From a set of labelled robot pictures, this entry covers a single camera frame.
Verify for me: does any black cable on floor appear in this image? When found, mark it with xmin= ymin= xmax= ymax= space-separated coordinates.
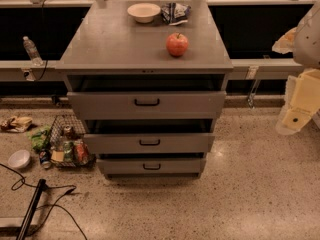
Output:
xmin=0 ymin=162 xmax=88 ymax=240

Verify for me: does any crumpled brown snack bag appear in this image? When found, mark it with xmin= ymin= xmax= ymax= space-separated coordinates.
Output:
xmin=0 ymin=116 xmax=32 ymax=133

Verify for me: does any red can in basket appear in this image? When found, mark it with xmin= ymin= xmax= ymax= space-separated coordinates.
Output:
xmin=74 ymin=140 xmax=89 ymax=165

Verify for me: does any middle grey drawer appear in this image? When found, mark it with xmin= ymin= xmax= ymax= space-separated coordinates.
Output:
xmin=84 ymin=133 xmax=214 ymax=154

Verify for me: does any crumpled blue white chip bag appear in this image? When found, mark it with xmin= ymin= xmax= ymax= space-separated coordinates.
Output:
xmin=161 ymin=2 xmax=191 ymax=26

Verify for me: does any grey drawer cabinet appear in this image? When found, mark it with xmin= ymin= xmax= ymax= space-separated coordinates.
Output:
xmin=55 ymin=0 xmax=234 ymax=180

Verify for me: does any blue soda can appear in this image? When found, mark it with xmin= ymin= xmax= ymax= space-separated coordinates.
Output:
xmin=39 ymin=149 xmax=51 ymax=169

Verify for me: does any green snack bag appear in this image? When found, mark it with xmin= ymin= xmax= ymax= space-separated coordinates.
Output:
xmin=28 ymin=126 xmax=51 ymax=153

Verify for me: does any bottom grey drawer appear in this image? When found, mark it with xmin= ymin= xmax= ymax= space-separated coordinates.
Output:
xmin=97 ymin=158 xmax=206 ymax=175

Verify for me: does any wire mesh basket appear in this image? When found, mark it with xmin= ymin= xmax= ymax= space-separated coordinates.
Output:
xmin=49 ymin=115 xmax=94 ymax=167

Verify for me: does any clear plastic water bottle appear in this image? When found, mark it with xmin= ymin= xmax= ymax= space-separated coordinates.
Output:
xmin=23 ymin=36 xmax=43 ymax=66

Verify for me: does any red apple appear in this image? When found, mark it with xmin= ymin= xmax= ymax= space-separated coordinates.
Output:
xmin=166 ymin=33 xmax=189 ymax=57

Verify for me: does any grey drawer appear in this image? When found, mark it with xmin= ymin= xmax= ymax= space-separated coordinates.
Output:
xmin=97 ymin=158 xmax=206 ymax=175
xmin=68 ymin=91 xmax=225 ymax=120
xmin=84 ymin=133 xmax=214 ymax=154

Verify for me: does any green can in basket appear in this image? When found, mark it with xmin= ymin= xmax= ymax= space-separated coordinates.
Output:
xmin=63 ymin=141 xmax=74 ymax=162

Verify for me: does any white paper bowl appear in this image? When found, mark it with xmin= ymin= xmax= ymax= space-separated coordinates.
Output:
xmin=127 ymin=3 xmax=161 ymax=24

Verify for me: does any black hanging cable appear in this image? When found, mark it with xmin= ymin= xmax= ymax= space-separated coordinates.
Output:
xmin=34 ymin=0 xmax=55 ymax=82

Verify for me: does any black pole on floor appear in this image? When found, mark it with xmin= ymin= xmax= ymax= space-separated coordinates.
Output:
xmin=16 ymin=179 xmax=46 ymax=240

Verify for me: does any top grey drawer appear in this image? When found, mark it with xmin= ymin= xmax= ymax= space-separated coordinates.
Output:
xmin=68 ymin=91 xmax=225 ymax=120

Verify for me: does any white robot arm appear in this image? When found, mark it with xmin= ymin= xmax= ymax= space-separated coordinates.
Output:
xmin=272 ymin=1 xmax=320 ymax=135

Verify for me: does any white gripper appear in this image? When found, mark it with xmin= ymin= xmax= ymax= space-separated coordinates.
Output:
xmin=272 ymin=27 xmax=320 ymax=132

